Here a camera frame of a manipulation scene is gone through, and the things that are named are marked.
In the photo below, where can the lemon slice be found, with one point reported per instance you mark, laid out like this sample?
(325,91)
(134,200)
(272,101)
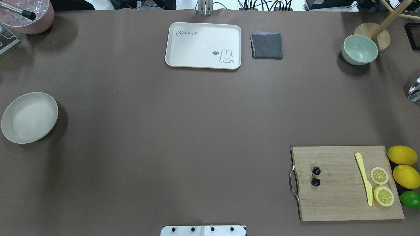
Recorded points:
(383,195)
(379,175)

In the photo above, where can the wooden mug tree stand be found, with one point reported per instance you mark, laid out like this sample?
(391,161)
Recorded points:
(378,33)

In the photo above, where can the mint green bowl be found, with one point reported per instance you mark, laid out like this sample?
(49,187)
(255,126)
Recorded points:
(359,50)

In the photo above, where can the cream rabbit tray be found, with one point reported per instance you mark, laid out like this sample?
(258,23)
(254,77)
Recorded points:
(204,45)

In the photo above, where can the stainless steel scoop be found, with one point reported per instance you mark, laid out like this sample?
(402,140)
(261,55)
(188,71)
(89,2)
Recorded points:
(413,93)

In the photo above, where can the pink bowl of ice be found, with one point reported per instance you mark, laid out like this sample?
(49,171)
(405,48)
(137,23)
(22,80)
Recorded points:
(44,16)

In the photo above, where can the green lime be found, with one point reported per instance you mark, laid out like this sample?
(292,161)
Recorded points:
(410,199)

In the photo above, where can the yellow plastic knife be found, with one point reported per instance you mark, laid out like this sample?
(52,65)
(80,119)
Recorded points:
(367,184)

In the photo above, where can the grey folded cloth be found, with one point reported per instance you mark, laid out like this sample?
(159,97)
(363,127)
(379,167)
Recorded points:
(266,45)

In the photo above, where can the beige round plate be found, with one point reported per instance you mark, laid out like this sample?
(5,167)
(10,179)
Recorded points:
(29,118)

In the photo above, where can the whole yellow lemon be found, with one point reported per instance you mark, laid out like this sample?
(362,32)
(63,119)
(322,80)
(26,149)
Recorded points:
(406,176)
(402,155)

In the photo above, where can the aluminium frame post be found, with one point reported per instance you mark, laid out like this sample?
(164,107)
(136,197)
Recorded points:
(205,7)

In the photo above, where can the steel muddler black tip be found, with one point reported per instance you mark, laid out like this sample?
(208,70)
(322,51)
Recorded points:
(25,13)

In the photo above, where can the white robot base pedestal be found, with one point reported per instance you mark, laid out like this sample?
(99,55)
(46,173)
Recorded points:
(209,230)

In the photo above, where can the black wooden glass tray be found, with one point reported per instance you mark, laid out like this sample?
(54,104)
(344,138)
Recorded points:
(413,33)

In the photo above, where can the bamboo cutting board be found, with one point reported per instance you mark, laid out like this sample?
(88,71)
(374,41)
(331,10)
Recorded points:
(341,195)

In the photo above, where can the white cup rack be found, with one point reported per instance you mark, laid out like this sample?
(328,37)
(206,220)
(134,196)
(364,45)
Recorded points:
(7,39)

